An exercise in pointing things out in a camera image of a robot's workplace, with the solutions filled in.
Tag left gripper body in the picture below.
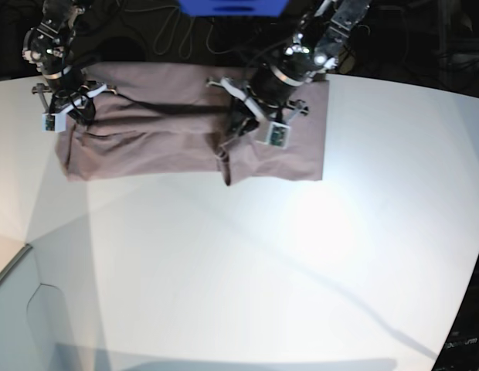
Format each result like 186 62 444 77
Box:
206 77 310 134

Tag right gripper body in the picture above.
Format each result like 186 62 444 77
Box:
32 80 117 125

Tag mauve t-shirt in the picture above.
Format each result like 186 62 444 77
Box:
56 62 329 186

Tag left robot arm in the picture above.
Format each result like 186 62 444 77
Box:
207 0 372 148

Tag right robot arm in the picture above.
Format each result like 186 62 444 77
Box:
22 1 115 132

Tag blue box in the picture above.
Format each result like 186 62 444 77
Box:
178 0 289 17

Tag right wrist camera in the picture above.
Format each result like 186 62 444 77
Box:
41 113 66 133

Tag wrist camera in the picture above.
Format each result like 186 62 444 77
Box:
263 121 290 148
41 113 66 133

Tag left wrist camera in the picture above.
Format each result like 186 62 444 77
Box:
263 121 290 148

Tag white looped cable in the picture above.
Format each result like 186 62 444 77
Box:
152 7 198 57

